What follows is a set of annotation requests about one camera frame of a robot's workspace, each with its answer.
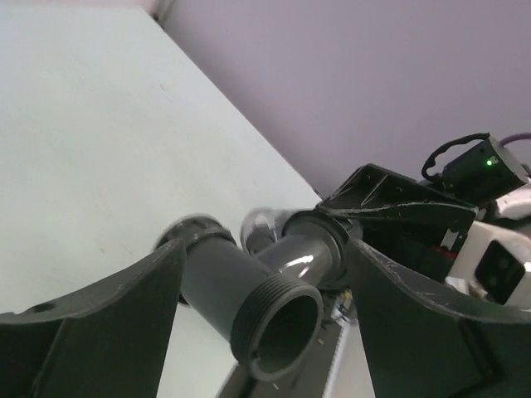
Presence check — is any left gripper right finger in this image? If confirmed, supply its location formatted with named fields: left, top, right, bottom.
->
left=346, top=239, right=530, bottom=397

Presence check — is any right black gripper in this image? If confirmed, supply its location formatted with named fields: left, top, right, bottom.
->
left=316, top=164, right=477, bottom=283

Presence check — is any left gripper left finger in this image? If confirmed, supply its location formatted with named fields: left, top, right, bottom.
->
left=1, top=240, right=186, bottom=397

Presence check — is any clear plastic threaded connector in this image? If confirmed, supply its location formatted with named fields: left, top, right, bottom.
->
left=240, top=207, right=297, bottom=255

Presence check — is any dark grey pipe fitting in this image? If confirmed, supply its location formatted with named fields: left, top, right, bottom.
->
left=156, top=210, right=349, bottom=381

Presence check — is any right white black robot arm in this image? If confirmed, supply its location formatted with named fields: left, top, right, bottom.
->
left=317, top=133, right=527, bottom=282

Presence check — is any white slotted cable duct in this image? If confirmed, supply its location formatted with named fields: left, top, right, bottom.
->
left=323, top=289, right=356, bottom=398

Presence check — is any right aluminium frame post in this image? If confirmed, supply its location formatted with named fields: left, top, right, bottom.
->
left=152, top=0, right=176, bottom=24

